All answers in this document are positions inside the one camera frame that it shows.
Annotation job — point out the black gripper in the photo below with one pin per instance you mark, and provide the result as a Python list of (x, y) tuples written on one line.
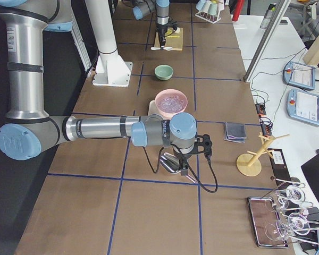
[(162, 28), (181, 159)]

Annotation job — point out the white plastic spoon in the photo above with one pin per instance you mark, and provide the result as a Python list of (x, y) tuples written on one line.
[(168, 48)]

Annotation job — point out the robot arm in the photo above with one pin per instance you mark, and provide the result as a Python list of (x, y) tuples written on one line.
[(30, 130), (141, 9)]

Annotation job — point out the metal ice scoop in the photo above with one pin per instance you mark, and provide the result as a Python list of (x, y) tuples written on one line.
[(171, 164)]

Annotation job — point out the green ceramic bowl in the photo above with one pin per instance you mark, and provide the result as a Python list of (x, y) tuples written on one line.
[(163, 72)]

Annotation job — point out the pile of ice cubes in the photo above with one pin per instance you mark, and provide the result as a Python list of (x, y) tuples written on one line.
[(171, 104)]

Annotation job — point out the pink bowl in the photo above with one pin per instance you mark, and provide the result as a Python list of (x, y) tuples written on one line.
[(166, 93)]

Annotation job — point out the bamboo cutting board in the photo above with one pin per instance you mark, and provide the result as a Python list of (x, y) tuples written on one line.
[(175, 43)]

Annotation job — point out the cream plastic tray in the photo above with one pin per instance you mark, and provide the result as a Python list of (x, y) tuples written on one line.
[(152, 108)]

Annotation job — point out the grey folded cloth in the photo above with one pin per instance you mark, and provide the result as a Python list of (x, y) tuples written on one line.
[(234, 132)]

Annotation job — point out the cup rack with cups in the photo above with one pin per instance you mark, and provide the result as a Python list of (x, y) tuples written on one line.
[(210, 11)]

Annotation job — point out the wooden mug tree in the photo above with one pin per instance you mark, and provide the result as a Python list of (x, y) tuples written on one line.
[(248, 164)]

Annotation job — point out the red cylinder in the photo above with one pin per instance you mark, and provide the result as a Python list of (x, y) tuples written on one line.
[(238, 8)]

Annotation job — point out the drink bottle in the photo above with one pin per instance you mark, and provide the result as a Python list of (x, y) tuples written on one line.
[(268, 14)]

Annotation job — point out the metal tray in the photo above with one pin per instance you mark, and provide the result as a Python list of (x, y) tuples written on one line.
[(261, 214)]

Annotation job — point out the wine glass rack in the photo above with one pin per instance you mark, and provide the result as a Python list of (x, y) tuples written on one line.
[(289, 202)]

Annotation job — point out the lower teach pendant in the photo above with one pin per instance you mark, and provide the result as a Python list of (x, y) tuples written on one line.
[(303, 106)]

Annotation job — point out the teach pendant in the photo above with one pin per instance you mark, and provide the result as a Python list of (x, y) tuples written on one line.
[(303, 106), (299, 75)]

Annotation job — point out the upper teach pendant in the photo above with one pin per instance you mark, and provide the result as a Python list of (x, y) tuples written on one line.
[(299, 75)]

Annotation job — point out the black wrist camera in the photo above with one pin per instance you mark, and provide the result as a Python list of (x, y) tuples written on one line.
[(203, 145)]

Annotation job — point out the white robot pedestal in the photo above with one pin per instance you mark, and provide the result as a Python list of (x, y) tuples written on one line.
[(111, 70)]

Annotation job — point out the aluminium frame post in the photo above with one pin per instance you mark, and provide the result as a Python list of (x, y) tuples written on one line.
[(279, 12)]

